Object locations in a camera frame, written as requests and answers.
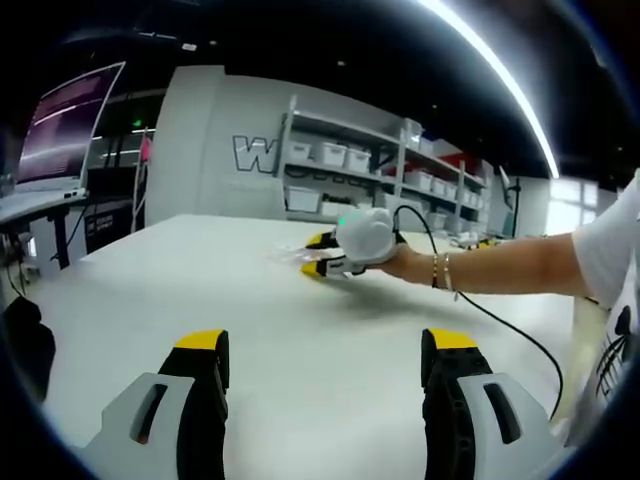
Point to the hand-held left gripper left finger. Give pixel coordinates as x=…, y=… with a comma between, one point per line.
x=145, y=430

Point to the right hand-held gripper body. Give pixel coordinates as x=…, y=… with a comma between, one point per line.
x=367, y=237

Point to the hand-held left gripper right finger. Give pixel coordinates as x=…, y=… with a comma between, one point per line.
x=500, y=430

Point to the clear resealable bag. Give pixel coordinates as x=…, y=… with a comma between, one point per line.
x=292, y=255

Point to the dark bag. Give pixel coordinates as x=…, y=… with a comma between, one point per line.
x=30, y=345

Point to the person's right hand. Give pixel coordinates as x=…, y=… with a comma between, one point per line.
x=412, y=267

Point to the grey shelving unit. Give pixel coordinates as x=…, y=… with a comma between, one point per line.
x=380, y=165

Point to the row of white storage bins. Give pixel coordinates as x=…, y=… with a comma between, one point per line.
x=345, y=157

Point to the yellow grey tool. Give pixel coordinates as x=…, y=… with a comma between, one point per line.
x=484, y=243

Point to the black stand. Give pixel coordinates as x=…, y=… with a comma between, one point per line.
x=515, y=200

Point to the white printed shirt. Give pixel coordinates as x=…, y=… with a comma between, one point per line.
x=615, y=300

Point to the pink tag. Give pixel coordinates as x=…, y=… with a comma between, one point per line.
x=145, y=150

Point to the ceiling light strip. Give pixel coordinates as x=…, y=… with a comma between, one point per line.
x=505, y=80

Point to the black cabinet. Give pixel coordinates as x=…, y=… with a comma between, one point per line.
x=112, y=210

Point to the grey standing desk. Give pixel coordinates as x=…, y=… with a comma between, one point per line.
x=40, y=205

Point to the computer monitor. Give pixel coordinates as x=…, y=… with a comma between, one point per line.
x=65, y=125

